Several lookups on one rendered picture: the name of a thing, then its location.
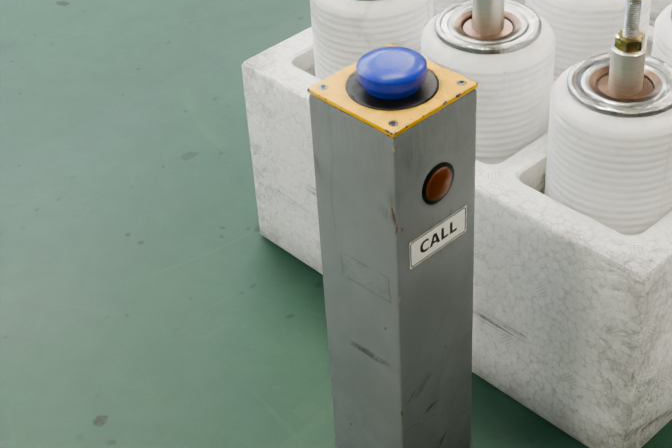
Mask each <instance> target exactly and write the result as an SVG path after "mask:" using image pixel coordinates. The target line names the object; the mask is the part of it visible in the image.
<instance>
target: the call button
mask: <svg viewBox="0 0 672 448"><path fill-rule="evenodd" d="M356 70H357V79H358V81H359V83H360V84H361V85H362V86H364V87H365V89H366V91H367V92H368V93H369V94H371V95H372V96H375V97H378V98H382V99H400V98H404V97H408V96H410V95H412V94H414V93H415V92H416V91H417V90H418V89H419V87H420V85H421V84H422V83H423V82H424V81H425V79H426V77H427V61H426V59H425V58H424V57H423V56H422V55H421V54H420V53H418V52H416V51H414V50H412V49H409V48H405V47H399V46H387V47H381V48H377V49H374V50H372V51H370V52H368V53H366V54H364V55H363V56H362V57H361V58H360V59H359V60H358V62H357V65H356Z"/></svg>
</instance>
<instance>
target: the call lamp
mask: <svg viewBox="0 0 672 448"><path fill-rule="evenodd" d="M451 182H452V171H451V169H450V168H449V167H447V166H443V167H441V168H439V169H438V170H436V171H435V172H434V174H433V175H432V176H431V178H430V180H429V182H428V184H427V188H426V196H427V198H428V200H429V201H437V200H439V199H440V198H442V197H443V196H444V195H445V194H446V193H447V191H448V190H449V188H450V185H451Z"/></svg>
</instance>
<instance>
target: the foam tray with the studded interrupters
mask: <svg viewBox="0 0 672 448"><path fill-rule="evenodd" d="M313 49H314V47H313V34H312V27H310V28H308V29H306V30H304V31H302V32H300V33H298V34H296V35H294V36H292V37H291V38H289V39H287V40H285V41H283V42H281V43H279V44H277V45H275V46H273V47H271V48H269V49H267V50H265V51H263V52H261V53H259V54H257V55H255V56H253V57H251V58H249V59H247V60H246V61H244V63H243V64H242V66H241V67H242V75H243V84H244V93H245V102H246V111H247V119H248V128H249V137H250V146H251V154H252V163H253V172H254V181H255V190H256V198H257V207H258V216H259V225H260V233H261V235H262V236H264V237H265V238H267V239H268V240H270V241H271V242H273V243H275V244H276V245H278V246H279V247H281V248H282V249H284V250H285V251H287V252H288V253H290V254H291V255H293V256H295V257H296V258H298V259H299V260H301V261H302V262H304V263H305V264H307V265H308V266H310V267H312V268H313V269H315V270H316V271H318V272H319V273H321V274H322V275H323V272H322V259H321V247H320V234H319V221H318V208H317V195H316V182H315V169H314V156H313V144H312V131H311V118H310V105H309V95H310V94H309V93H308V92H307V88H309V87H310V86H312V85H314V84H316V83H318V82H320V81H321V80H320V79H318V78H317V77H315V64H314V61H315V60H314V50H313ZM547 144H548V133H546V134H545V135H543V136H542V137H540V138H539V139H537V140H536V141H534V142H533V143H531V144H530V145H528V146H527V147H525V148H524V149H522V150H521V151H519V152H517V153H516V154H514V155H513V156H511V157H510V158H508V159H507V160H505V161H504V162H502V163H499V164H485V163H482V162H480V161H478V160H476V159H475V217H474V274H473V331H472V372H473V373H475V374H476V375H478V376H479V377H481V378H482V379H484V380H485V381H487V382H488V383H490V384H492V385H493V386H495V387H496V388H498V389H499V390H501V391H502V392H504V393H505V394H507V395H509V396H510V397H512V398H513V399H515V400H516V401H518V402H519V403H521V404H522V405H524V406H525V407H527V408H529V409H530V410H532V411H533V412H535V413H536V414H538V415H539V416H541V417H542V418H544V419H545V420H547V421H549V422H550V423H552V424H553V425H555V426H556V427H558V428H559V429H561V430H562V431H564V432H565V433H567V434H569V435H570V436H572V437H573V438H575V439H576V440H578V441H579V442H581V443H582V444H584V445H585V446H587V447H589V448H641V447H642V446H643V445H644V444H646V443H647V442H648V441H649V440H650V439H651V438H652V437H653V436H654V435H655V434H656V433H657V432H658V431H660V430H661V429H662V428H663V427H664V426H665V425H666V424H667V423H668V422H669V421H670V420H671V419H672V211H670V212H669V213H668V214H667V215H665V216H664V217H663V218H661V219H660V220H659V221H658V222H656V223H655V224H654V225H652V226H651V227H650V228H649V229H647V230H646V231H645V232H643V233H642V234H640V235H636V236H627V235H623V234H620V233H618V232H616V231H614V230H612V229H610V228H608V227H606V226H605V225H603V224H601V223H599V222H597V221H595V220H593V219H591V218H589V217H587V216H585V215H583V214H581V213H579V212H577V211H575V210H573V209H571V208H569V207H568V206H566V205H564V204H562V203H560V202H558V201H556V200H554V199H552V198H550V197H548V196H546V195H545V177H546V162H547Z"/></svg>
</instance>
